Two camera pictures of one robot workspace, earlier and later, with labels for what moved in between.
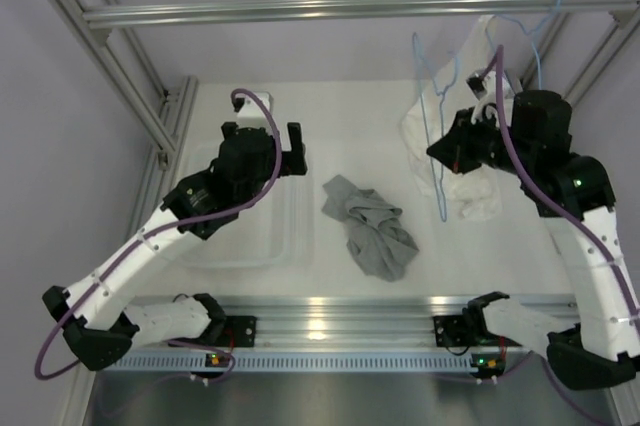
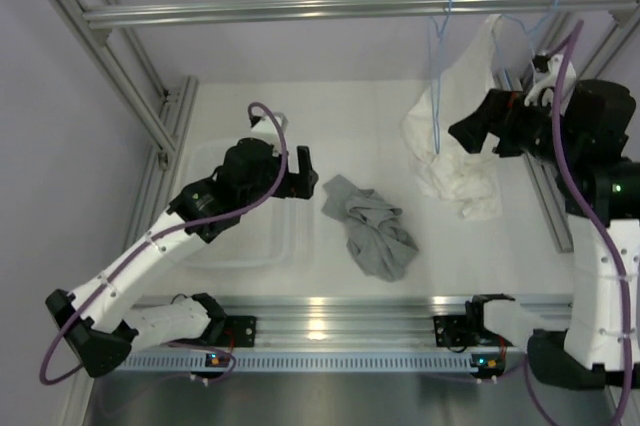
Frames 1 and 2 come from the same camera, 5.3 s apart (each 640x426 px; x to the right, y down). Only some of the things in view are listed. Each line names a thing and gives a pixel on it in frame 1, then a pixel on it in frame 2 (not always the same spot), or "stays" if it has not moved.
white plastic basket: x=279 y=228 stays
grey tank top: x=376 y=240 stays
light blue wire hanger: x=418 y=45 -> x=435 y=42
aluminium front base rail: x=343 y=321 stays
